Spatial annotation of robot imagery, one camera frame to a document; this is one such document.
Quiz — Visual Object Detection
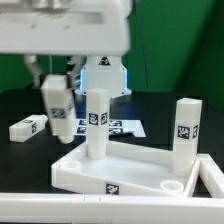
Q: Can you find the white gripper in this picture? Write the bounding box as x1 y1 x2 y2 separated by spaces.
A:
0 0 131 89

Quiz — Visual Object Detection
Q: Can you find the white desk top tray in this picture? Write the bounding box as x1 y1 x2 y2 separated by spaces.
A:
51 141 200 197

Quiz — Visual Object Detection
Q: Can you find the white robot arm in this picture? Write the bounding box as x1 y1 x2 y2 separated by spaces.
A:
0 0 133 98

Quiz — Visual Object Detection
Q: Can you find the white sheet with markers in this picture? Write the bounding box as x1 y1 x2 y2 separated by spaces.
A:
73 119 146 137

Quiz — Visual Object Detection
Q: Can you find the white front fence bar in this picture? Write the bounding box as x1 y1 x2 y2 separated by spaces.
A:
0 193 224 224

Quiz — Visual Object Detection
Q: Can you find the white fence bar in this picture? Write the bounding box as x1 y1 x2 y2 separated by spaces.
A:
198 154 224 199
0 193 224 224

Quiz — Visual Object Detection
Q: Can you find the white right fence bar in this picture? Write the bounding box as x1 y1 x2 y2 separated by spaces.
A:
198 154 224 199

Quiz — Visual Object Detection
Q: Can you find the white cable behind pole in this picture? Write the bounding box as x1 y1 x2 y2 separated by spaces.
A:
47 55 54 90

